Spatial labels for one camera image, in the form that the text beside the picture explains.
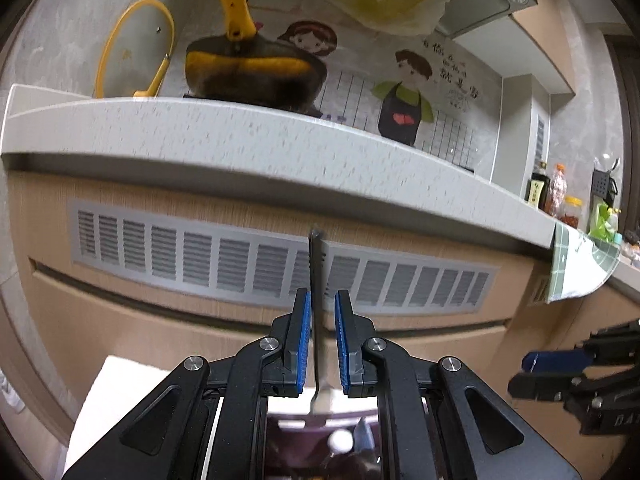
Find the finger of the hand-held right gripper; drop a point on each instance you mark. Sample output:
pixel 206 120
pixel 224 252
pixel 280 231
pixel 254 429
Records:
pixel 550 360
pixel 540 387

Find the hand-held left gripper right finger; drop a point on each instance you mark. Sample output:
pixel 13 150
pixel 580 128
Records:
pixel 342 340

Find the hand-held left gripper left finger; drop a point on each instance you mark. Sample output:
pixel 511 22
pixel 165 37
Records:
pixel 300 340

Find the grey-blue round spoon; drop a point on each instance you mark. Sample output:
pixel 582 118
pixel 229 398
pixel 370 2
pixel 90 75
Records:
pixel 362 435

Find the purple utensil holder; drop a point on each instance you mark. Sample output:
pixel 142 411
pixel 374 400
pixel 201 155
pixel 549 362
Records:
pixel 300 455

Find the short silver vent grille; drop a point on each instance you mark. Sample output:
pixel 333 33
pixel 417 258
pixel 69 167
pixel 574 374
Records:
pixel 539 291

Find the green checked towel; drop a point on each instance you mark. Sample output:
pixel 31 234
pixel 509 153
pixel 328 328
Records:
pixel 575 270

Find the long silver vent grille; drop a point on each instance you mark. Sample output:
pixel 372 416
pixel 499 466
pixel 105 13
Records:
pixel 200 260

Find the green plastic bag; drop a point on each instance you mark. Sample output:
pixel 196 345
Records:
pixel 602 222

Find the orange-lidded jar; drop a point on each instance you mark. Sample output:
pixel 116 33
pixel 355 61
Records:
pixel 571 212

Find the beige wooden cabinet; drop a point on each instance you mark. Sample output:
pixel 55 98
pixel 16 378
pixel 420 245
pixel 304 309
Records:
pixel 150 320

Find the red-filled clear bottle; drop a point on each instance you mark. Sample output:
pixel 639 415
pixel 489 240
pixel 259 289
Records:
pixel 557 192

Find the dark sauce bottle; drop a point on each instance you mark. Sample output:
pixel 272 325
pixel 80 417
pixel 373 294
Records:
pixel 536 190

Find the black utensil rack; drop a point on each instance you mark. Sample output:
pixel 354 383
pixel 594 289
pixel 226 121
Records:
pixel 602 182

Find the white towel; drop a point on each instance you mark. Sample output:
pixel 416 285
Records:
pixel 110 385

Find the white stone countertop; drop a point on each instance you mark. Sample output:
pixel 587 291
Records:
pixel 200 130

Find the yellow frying pan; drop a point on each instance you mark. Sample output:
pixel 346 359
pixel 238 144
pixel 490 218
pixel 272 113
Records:
pixel 250 75

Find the yellow-rimmed glass lid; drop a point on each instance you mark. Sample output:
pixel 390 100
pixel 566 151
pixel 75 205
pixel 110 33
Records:
pixel 135 45

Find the silver range hood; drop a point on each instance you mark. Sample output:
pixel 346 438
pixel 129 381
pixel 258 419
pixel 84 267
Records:
pixel 480 10

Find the white wall vent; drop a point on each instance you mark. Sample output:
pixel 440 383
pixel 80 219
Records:
pixel 541 135

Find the cartoon wall sticker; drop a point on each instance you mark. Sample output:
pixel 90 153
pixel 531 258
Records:
pixel 450 125

